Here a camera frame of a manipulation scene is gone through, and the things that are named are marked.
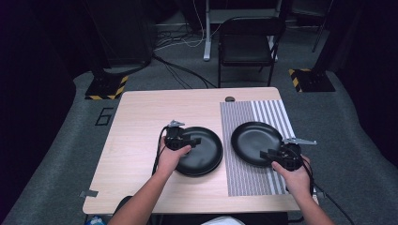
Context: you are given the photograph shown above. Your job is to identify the dark curtain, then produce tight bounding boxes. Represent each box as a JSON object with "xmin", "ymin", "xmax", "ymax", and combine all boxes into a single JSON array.
[
  {"xmin": 325, "ymin": 0, "xmax": 398, "ymax": 167},
  {"xmin": 0, "ymin": 0, "xmax": 95, "ymax": 217}
]

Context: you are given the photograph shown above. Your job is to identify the white desk frame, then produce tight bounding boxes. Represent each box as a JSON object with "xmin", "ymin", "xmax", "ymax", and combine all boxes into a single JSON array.
[{"xmin": 203, "ymin": 0, "xmax": 283, "ymax": 62}]

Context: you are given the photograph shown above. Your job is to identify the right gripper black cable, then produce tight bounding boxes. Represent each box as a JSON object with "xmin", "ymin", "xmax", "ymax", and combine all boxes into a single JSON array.
[{"xmin": 298, "ymin": 153, "xmax": 315, "ymax": 196}]

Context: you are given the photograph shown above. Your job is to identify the thick black floor cables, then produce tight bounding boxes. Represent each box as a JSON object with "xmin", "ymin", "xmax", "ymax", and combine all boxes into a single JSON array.
[{"xmin": 152, "ymin": 53, "xmax": 219, "ymax": 90}]

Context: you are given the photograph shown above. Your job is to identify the thin black floor cable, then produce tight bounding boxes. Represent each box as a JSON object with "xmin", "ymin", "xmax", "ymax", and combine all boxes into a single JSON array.
[{"xmin": 314, "ymin": 183, "xmax": 356, "ymax": 225}]

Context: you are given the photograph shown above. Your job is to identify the black folding chair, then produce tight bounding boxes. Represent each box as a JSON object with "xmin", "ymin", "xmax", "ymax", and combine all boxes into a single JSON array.
[{"xmin": 217, "ymin": 16, "xmax": 287, "ymax": 88}]

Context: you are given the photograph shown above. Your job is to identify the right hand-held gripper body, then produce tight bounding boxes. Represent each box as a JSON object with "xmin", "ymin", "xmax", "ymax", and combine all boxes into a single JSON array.
[{"xmin": 276, "ymin": 137, "xmax": 317, "ymax": 173}]

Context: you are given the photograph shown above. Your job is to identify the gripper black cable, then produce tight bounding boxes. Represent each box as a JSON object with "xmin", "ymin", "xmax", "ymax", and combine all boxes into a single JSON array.
[
  {"xmin": 151, "ymin": 126, "xmax": 170, "ymax": 176},
  {"xmin": 298, "ymin": 153, "xmax": 315, "ymax": 196}
]

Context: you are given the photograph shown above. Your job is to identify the person's white clothing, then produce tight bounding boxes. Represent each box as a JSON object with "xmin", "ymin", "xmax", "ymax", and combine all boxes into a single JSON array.
[{"xmin": 200, "ymin": 215, "xmax": 247, "ymax": 225}]

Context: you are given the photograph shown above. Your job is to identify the grey white striped placemat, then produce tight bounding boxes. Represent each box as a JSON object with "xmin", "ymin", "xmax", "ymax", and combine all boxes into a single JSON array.
[{"xmin": 220, "ymin": 99, "xmax": 299, "ymax": 197}]

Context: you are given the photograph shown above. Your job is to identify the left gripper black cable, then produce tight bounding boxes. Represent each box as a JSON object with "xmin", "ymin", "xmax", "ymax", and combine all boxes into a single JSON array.
[{"xmin": 151, "ymin": 126, "xmax": 170, "ymax": 176}]

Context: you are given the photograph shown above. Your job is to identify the white floor cables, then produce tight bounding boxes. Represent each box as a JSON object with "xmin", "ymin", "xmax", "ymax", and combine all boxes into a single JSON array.
[{"xmin": 154, "ymin": 0, "xmax": 222, "ymax": 52}]

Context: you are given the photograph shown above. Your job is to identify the blue white object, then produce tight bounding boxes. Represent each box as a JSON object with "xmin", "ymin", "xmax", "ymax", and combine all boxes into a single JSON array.
[{"xmin": 85, "ymin": 215, "xmax": 106, "ymax": 225}]

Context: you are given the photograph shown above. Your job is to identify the black cabinet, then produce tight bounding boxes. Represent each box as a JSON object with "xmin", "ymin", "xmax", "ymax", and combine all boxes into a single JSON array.
[{"xmin": 84, "ymin": 0, "xmax": 159, "ymax": 68}]

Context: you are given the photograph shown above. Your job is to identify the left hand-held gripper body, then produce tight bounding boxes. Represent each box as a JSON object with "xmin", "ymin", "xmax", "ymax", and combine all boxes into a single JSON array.
[{"xmin": 163, "ymin": 119, "xmax": 191, "ymax": 152}]

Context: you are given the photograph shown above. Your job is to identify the person's left hand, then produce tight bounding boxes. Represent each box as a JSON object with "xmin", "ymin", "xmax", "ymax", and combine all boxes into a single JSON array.
[{"xmin": 156, "ymin": 136, "xmax": 192, "ymax": 178}]

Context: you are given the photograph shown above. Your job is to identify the black round plate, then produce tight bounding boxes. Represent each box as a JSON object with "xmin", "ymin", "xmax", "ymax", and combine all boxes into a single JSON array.
[
  {"xmin": 230, "ymin": 121, "xmax": 284, "ymax": 168},
  {"xmin": 176, "ymin": 161, "xmax": 223, "ymax": 178},
  {"xmin": 175, "ymin": 126, "xmax": 224, "ymax": 174}
]

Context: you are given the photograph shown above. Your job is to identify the black stand base hazard stripes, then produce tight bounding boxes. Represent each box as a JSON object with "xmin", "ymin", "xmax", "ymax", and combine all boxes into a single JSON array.
[
  {"xmin": 84, "ymin": 74, "xmax": 130, "ymax": 101},
  {"xmin": 288, "ymin": 67, "xmax": 336, "ymax": 94}
]

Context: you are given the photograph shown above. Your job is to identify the person's right hand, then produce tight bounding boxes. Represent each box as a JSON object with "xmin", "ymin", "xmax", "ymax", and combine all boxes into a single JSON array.
[{"xmin": 270, "ymin": 155, "xmax": 314, "ymax": 197}]

